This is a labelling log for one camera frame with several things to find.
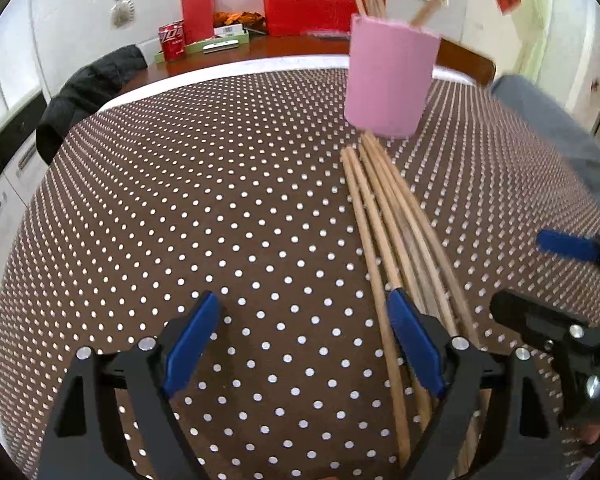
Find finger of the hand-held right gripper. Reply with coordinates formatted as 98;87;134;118
490;289;600;357
536;230;600;286

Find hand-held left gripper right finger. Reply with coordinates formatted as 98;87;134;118
386;287;568;480

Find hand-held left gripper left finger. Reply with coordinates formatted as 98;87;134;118
36;291;222;480

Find pile of wooden chopsticks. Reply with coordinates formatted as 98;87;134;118
340;131;493;480

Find pink cup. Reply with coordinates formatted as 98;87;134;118
343;14;441;140

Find brown polka dot tablecloth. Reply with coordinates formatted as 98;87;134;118
0;54;600;480

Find brown wooden chair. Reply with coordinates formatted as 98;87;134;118
432;37;497;89

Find light green curtain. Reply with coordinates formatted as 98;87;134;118
500;0;600;126

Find white and black sideboard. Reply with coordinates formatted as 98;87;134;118
0;20;56;307

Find black jacket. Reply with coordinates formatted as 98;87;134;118
35;44;148;166

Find green tray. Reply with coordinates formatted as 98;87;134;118
154;26;251;64

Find red cola can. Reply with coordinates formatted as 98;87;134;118
159;20;187;62

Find orange snack packets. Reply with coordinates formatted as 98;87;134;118
212;10;266;29

